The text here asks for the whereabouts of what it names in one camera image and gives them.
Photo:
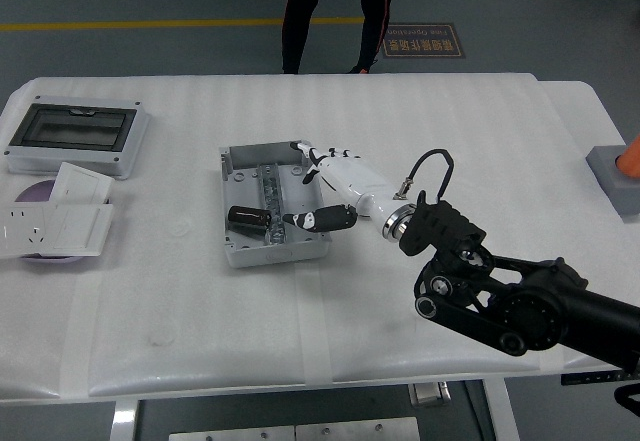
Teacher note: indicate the white foam mat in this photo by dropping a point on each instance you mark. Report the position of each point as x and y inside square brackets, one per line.
[200, 311]

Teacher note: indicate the black cylindrical battery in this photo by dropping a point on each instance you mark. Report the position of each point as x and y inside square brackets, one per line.
[248, 217]

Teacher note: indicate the white table leg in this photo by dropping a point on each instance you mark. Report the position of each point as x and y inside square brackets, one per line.
[125, 421]
[502, 411]

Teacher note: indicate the grey square block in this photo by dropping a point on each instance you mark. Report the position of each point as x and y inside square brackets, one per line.
[612, 183]

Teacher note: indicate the metal mounting rail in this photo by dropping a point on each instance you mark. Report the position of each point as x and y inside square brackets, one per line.
[270, 186]

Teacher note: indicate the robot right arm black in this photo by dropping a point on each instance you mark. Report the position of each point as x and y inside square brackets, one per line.
[530, 306]

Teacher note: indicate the purple round plate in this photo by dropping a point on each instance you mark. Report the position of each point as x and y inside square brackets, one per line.
[35, 192]

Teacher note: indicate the metal table bracket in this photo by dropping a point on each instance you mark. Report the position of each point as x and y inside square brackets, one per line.
[430, 395]

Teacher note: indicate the orange cone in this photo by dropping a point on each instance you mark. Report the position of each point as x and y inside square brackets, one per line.
[631, 161]

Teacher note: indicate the white switch panel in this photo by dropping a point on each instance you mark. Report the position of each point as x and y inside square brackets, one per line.
[80, 228]
[80, 183]

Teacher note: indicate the robot right hand white shell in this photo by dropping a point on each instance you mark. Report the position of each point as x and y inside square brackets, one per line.
[355, 178]

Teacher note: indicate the open grey junction box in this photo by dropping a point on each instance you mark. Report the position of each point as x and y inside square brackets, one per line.
[245, 186]

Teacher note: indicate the grey metal base plate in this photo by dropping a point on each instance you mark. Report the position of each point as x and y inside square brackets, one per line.
[230, 434]
[357, 430]

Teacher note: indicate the brown floor sign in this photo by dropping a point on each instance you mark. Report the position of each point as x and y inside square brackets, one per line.
[425, 41]

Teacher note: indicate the person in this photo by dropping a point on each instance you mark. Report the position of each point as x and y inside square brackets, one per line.
[300, 11]

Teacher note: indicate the black table control panel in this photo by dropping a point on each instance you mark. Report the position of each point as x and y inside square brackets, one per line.
[590, 378]

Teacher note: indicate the white wall socket panel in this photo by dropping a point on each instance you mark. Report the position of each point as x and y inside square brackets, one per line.
[20, 231]

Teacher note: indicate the grey distribution box dark window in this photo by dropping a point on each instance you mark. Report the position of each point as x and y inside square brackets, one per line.
[75, 128]

